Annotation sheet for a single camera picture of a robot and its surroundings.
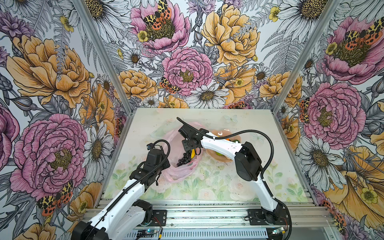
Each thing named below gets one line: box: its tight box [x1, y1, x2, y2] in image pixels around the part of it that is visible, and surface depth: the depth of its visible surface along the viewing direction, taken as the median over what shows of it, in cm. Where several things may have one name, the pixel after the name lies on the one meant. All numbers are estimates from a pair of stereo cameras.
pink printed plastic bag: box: [162, 127, 205, 183], surface depth 88 cm
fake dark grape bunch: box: [176, 150, 192, 167], surface depth 93 cm
